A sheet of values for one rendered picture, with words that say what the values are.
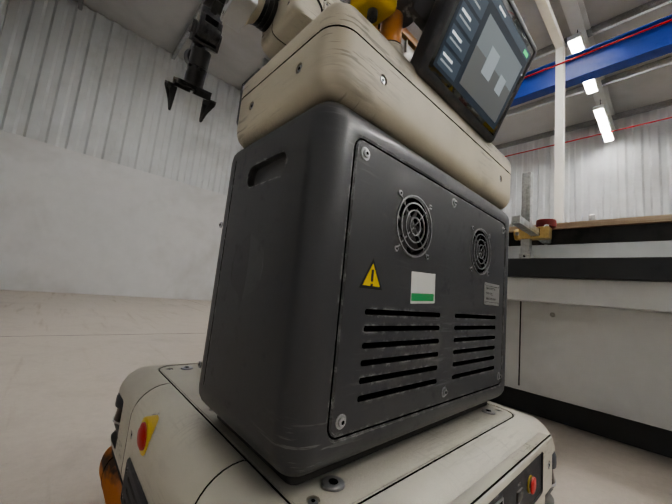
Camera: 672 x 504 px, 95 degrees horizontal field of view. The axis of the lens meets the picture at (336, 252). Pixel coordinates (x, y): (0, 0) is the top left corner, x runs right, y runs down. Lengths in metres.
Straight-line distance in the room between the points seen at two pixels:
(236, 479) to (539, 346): 1.56
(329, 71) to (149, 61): 7.73
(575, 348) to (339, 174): 1.54
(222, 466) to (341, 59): 0.46
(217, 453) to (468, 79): 0.62
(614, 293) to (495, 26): 1.14
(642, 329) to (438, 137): 1.37
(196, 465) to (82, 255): 6.51
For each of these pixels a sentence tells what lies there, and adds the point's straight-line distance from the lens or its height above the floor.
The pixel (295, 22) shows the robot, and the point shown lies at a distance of 0.94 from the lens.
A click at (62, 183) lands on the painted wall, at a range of 6.99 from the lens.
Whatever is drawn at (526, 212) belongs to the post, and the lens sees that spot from 1.62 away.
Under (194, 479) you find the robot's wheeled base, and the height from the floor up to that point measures 0.26.
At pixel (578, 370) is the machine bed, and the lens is 1.76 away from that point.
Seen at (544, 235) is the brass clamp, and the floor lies 0.80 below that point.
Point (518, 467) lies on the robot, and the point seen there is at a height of 0.27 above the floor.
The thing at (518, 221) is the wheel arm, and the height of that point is 0.81.
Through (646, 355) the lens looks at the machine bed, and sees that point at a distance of 1.73.
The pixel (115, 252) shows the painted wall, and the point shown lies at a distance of 6.92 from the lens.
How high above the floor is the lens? 0.48
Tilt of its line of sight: 7 degrees up
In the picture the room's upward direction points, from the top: 6 degrees clockwise
